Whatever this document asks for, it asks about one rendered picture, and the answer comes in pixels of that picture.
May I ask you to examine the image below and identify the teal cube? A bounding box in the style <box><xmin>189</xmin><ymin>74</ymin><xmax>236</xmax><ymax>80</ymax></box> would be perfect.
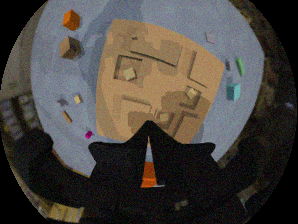
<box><xmin>226</xmin><ymin>83</ymin><xmax>241</xmax><ymax>101</ymax></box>

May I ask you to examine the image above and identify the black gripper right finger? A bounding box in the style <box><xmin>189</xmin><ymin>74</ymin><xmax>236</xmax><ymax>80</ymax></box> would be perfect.
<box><xmin>149</xmin><ymin>121</ymin><xmax>216</xmax><ymax>185</ymax></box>

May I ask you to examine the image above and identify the green rectangular bar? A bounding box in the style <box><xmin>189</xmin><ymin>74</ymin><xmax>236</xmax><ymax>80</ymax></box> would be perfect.
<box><xmin>235</xmin><ymin>57</ymin><xmax>245</xmax><ymax>76</ymax></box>

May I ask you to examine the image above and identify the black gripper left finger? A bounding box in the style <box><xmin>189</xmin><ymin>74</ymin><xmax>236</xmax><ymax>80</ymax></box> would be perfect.
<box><xmin>88</xmin><ymin>121</ymin><xmax>149</xmax><ymax>181</ymax></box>

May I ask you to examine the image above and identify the small magenta block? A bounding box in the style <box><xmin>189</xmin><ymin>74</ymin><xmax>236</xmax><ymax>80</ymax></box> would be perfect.
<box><xmin>85</xmin><ymin>131</ymin><xmax>92</xmax><ymax>139</ymax></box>

